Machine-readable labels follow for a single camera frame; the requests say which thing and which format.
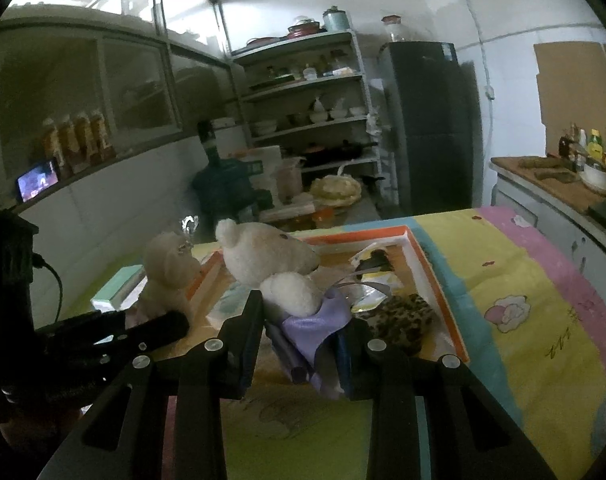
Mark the orange rimmed tray box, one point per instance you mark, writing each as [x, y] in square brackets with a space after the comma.
[435, 285]

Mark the green white carton box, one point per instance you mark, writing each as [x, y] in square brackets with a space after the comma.
[118, 285]

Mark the brown cardboard sheet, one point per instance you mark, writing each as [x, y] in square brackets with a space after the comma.
[578, 90]

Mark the white metal shelf rack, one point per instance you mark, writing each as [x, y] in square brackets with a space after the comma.
[308, 80]

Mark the red pot with lid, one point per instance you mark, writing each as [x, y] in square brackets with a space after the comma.
[303, 27]

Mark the black frying pan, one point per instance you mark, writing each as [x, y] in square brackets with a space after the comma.
[343, 150]

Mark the yellow bag of bread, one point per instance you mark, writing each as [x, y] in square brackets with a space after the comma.
[335, 190]

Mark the teal pot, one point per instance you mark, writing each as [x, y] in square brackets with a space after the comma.
[338, 20]

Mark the orange lid container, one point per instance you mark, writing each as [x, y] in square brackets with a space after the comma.
[323, 216]

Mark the dark white snack packet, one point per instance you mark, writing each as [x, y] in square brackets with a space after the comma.
[373, 260]

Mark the white plush bear purple clothes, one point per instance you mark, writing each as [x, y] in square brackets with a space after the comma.
[268, 255]

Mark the leopard print soft item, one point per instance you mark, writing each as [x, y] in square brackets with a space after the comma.
[403, 320]

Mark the pink plastic container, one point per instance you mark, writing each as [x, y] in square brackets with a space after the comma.
[290, 180]

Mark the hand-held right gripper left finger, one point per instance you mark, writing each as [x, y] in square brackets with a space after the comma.
[243, 340]

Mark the wooden kitchen counter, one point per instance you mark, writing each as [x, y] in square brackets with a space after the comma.
[558, 187]

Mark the glass jar with lid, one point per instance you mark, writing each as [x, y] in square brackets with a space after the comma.
[395, 30]

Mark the white bowl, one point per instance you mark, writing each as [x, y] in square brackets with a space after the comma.
[598, 177]

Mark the smartphone with lit screen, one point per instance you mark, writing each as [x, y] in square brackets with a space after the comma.
[38, 182]

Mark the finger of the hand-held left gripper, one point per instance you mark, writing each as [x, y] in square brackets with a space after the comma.
[158, 327]

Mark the dark water jug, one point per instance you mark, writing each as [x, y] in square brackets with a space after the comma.
[223, 190]

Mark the dark sauce bottle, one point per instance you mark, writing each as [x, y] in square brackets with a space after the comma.
[565, 146]

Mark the yellow green bottle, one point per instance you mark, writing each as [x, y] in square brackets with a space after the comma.
[595, 144]

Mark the silver yellow snack packet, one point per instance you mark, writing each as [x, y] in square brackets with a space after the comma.
[370, 295]

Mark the glass door wall cabinet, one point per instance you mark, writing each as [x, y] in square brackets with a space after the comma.
[133, 80]

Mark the black refrigerator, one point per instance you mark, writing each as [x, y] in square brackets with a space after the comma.
[433, 130]

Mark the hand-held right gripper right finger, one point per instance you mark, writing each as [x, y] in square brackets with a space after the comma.
[355, 365]

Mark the beige plush dog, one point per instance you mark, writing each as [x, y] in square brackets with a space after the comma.
[165, 265]

